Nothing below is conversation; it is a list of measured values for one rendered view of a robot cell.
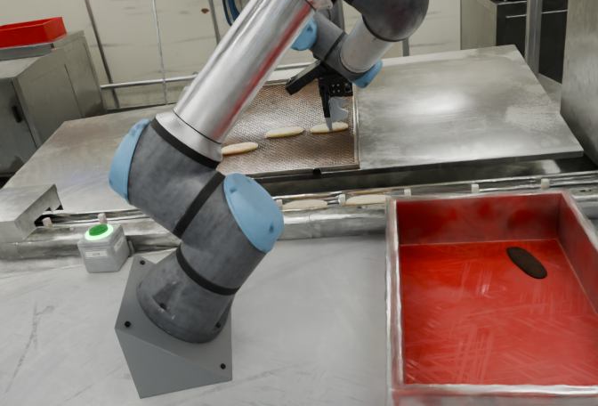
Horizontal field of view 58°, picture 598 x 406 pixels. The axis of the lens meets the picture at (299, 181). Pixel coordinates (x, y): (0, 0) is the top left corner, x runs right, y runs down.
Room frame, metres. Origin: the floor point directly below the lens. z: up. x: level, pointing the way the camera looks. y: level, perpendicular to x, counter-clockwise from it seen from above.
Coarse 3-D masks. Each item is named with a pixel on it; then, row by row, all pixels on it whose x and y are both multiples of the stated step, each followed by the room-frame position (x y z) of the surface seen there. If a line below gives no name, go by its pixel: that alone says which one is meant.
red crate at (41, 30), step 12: (12, 24) 4.64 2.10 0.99; (24, 24) 4.63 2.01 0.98; (36, 24) 4.62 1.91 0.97; (48, 24) 4.34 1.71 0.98; (60, 24) 4.53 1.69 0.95; (0, 36) 4.29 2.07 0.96; (12, 36) 4.28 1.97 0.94; (24, 36) 4.27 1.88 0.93; (36, 36) 4.26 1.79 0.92; (48, 36) 4.29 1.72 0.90
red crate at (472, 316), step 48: (528, 240) 0.83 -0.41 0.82; (432, 288) 0.73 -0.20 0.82; (480, 288) 0.72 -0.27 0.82; (528, 288) 0.70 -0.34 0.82; (576, 288) 0.68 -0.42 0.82; (432, 336) 0.62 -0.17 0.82; (480, 336) 0.61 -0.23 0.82; (528, 336) 0.59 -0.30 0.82; (576, 336) 0.58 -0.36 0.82; (480, 384) 0.52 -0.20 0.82; (576, 384) 0.50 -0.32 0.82
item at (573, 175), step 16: (528, 176) 1.01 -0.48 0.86; (544, 176) 1.00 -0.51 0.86; (560, 176) 0.99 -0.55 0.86; (576, 176) 0.99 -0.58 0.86; (592, 176) 0.98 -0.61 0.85; (320, 192) 1.08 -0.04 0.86; (336, 192) 1.07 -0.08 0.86; (352, 192) 1.06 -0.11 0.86; (368, 192) 1.06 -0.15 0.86; (384, 192) 1.05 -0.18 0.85; (400, 192) 1.04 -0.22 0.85; (128, 208) 1.15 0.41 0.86
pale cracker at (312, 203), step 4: (304, 200) 1.06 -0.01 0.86; (308, 200) 1.05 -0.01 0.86; (312, 200) 1.05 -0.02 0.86; (316, 200) 1.05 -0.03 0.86; (320, 200) 1.05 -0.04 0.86; (288, 204) 1.05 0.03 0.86; (292, 204) 1.05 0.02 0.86; (296, 204) 1.05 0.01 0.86; (300, 204) 1.04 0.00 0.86; (304, 204) 1.04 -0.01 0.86; (308, 204) 1.04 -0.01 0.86; (312, 204) 1.04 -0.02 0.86; (316, 204) 1.04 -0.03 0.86; (320, 204) 1.03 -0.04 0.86; (324, 204) 1.03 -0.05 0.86; (284, 208) 1.05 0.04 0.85; (288, 208) 1.04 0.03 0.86; (292, 208) 1.04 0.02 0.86; (296, 208) 1.03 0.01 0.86; (300, 208) 1.03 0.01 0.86
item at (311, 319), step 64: (320, 256) 0.89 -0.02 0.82; (384, 256) 0.86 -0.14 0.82; (0, 320) 0.84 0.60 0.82; (64, 320) 0.81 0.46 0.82; (256, 320) 0.73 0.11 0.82; (320, 320) 0.70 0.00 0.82; (384, 320) 0.68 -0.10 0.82; (0, 384) 0.67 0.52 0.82; (64, 384) 0.65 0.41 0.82; (128, 384) 0.63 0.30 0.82; (256, 384) 0.59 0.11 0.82; (320, 384) 0.57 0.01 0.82; (384, 384) 0.55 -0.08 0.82
